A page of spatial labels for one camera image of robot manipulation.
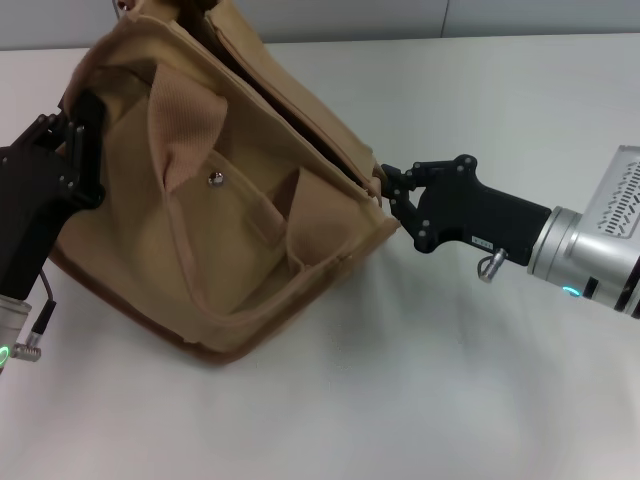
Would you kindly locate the khaki canvas food bag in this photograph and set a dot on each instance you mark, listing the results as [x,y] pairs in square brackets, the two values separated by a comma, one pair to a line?
[210,240]

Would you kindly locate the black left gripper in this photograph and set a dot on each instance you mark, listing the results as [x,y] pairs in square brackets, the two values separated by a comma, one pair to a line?
[30,210]

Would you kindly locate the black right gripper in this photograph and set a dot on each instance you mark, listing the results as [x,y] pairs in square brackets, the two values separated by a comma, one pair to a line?
[480,215]

